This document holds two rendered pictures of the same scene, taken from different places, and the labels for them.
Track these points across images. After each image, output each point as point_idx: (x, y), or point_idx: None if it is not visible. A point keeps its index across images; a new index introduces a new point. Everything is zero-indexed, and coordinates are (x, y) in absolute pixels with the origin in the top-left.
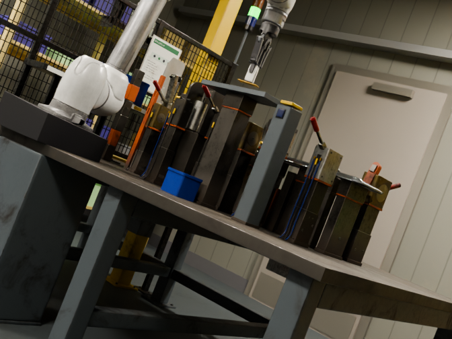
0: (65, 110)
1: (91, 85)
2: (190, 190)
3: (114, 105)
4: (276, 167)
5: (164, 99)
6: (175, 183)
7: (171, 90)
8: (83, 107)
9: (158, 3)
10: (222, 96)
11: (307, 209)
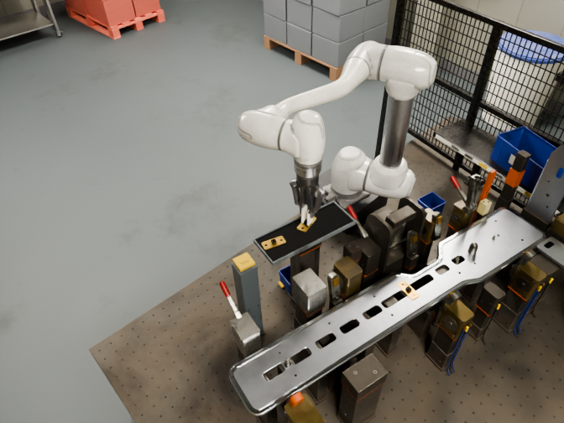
0: (331, 186)
1: (334, 174)
2: (285, 285)
3: (380, 192)
4: (242, 305)
5: (463, 199)
6: (284, 274)
7: (467, 192)
8: (336, 189)
9: (390, 104)
10: (374, 224)
11: (238, 357)
